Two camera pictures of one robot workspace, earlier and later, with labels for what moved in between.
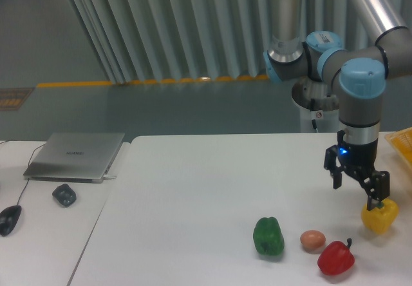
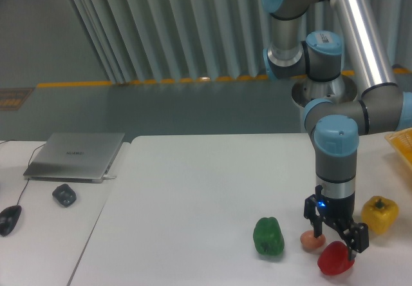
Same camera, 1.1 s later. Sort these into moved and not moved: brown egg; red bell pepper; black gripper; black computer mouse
Moved: black gripper
Not moved: brown egg; red bell pepper; black computer mouse
